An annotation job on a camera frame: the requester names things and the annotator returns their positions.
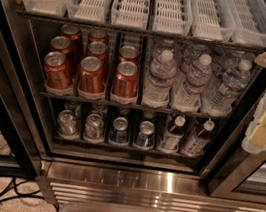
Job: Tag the water bottle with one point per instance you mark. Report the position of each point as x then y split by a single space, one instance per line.
193 84
159 79
223 59
190 54
164 49
231 85

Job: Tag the water bottle front left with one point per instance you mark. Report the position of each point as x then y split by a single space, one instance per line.
159 79

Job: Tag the dark drink bottle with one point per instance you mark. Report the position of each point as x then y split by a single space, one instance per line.
198 138
172 134

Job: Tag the red coke can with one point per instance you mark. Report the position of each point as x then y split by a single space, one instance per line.
96 35
91 75
65 46
128 53
56 67
75 36
99 50
125 80

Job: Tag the water bottle front right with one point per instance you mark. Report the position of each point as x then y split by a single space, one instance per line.
231 85

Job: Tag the water bottle back left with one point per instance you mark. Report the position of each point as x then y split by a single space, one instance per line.
164 49

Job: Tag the water bottle back middle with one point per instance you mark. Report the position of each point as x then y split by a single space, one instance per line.
190 54

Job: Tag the blue can bottom right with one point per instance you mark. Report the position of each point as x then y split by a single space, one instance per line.
145 137

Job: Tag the blue can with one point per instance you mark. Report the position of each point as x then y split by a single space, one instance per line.
145 137
119 131

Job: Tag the dark drink bottle left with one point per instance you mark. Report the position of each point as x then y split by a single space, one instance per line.
172 134

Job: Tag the silver can bottom left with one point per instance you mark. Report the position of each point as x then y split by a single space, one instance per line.
67 123

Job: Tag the fridge door left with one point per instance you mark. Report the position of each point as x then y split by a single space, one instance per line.
2 96

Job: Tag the blue can bottom left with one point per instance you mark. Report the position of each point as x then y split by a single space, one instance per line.
119 131

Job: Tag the dark drink bottle right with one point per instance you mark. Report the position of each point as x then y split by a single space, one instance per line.
198 138

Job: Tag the fridge glass door right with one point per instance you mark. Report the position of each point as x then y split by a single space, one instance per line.
238 174

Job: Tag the water bottle front middle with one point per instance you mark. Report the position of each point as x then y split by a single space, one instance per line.
193 84

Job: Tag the silver can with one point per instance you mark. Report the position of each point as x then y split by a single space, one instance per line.
67 123
94 127

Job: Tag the water bottle back right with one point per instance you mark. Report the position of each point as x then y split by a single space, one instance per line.
223 59

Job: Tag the stainless fridge base grille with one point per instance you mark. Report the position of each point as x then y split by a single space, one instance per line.
64 181

